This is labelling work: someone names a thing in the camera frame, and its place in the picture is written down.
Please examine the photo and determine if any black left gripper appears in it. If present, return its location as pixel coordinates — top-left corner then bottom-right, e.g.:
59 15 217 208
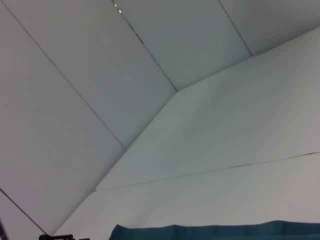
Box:
38 233 91 240

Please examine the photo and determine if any teal blue printed t-shirt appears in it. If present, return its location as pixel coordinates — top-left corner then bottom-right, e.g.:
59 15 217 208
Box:
108 219 320 240

